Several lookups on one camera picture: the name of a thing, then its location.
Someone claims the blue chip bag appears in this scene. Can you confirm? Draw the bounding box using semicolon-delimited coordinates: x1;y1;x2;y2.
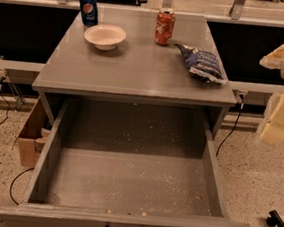
176;43;226;85

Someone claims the metal bracket left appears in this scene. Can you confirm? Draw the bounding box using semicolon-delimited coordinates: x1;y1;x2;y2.
0;65;25;111

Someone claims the blue Pepsi can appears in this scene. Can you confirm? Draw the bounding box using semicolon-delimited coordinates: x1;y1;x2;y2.
79;0;99;26

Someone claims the grey cabinet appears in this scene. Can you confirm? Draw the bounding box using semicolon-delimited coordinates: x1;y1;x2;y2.
32;5;236;131

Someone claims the black floor stand leg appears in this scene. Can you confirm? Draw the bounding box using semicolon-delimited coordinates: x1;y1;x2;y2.
266;210;284;227

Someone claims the black cable right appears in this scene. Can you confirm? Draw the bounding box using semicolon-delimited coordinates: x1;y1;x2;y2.
214;91;246;160

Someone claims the cardboard box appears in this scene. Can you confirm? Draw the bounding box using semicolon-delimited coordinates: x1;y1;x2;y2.
18;98;49;167

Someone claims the grey top drawer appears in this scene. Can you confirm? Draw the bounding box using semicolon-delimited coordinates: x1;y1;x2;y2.
0;99;249;227

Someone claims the orange soda can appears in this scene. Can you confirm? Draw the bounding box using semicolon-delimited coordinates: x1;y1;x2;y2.
155;7;175;45

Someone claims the white bowl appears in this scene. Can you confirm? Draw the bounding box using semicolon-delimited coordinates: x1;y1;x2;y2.
84;24;127;51

